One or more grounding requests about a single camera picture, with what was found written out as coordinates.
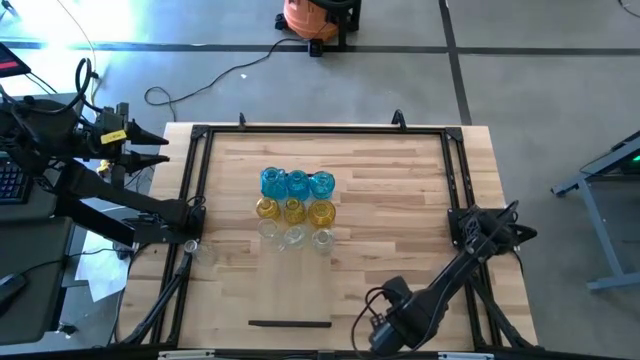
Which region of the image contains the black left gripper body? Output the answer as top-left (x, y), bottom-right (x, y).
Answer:
top-left (89, 109), bottom-right (132, 166)

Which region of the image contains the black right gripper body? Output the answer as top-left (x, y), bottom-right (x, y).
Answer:
top-left (387, 289), bottom-right (444, 349)

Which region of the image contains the clear ribbed glass jar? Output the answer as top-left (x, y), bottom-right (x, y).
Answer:
top-left (311, 228), bottom-right (337, 254)

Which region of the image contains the wide yellow glass vase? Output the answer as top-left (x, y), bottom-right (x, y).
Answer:
top-left (307, 199), bottom-right (337, 229)

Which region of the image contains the small clear glass vase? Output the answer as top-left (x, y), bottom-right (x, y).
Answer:
top-left (193, 242), bottom-right (219, 268)
top-left (282, 224), bottom-right (309, 251)

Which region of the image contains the narrow yellow glass vase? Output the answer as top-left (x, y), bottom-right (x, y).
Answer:
top-left (282, 197), bottom-right (308, 226)

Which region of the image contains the blue round glass vase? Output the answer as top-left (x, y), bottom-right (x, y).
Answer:
top-left (308, 171), bottom-right (337, 200)

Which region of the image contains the blue urn-shaped glass vase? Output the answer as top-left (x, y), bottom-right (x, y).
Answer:
top-left (259, 167), bottom-right (289, 201)

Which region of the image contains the tall clear glass carafe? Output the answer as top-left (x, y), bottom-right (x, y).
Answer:
top-left (256, 218), bottom-right (282, 241)

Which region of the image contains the blue glass bottle vase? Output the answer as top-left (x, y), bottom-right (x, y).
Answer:
top-left (286, 169), bottom-right (312, 202)

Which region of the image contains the dark grey desk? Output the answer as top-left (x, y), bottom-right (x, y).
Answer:
top-left (0, 92), bottom-right (87, 224)
top-left (0, 217), bottom-right (76, 346)

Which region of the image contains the black keyboard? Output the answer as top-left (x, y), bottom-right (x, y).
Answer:
top-left (0, 159), bottom-right (32, 205)

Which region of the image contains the white paper sheet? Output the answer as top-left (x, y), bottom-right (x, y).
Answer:
top-left (74, 230), bottom-right (132, 304)

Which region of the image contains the black device red display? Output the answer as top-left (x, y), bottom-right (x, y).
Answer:
top-left (0, 42), bottom-right (32, 80)

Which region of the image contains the black computer mouse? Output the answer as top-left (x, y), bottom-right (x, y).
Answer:
top-left (0, 272), bottom-right (29, 306)

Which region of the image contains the orange shop vacuum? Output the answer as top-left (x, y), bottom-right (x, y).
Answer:
top-left (273, 0), bottom-right (346, 44)

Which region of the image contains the black metal stand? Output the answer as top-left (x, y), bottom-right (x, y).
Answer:
top-left (319, 0), bottom-right (362, 51)

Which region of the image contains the yellow extension cable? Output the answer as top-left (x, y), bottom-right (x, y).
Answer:
top-left (54, 0), bottom-right (114, 176)

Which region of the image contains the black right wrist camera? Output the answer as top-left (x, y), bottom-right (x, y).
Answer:
top-left (368, 319), bottom-right (401, 357)

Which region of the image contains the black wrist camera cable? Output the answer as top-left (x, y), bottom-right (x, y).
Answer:
top-left (351, 287), bottom-right (389, 354)
top-left (74, 57), bottom-right (97, 112)

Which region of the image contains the black floor cable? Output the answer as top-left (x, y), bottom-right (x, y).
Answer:
top-left (143, 37), bottom-right (314, 124)

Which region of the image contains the grey metal table frame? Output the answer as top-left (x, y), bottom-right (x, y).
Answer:
top-left (549, 130), bottom-right (640, 294)

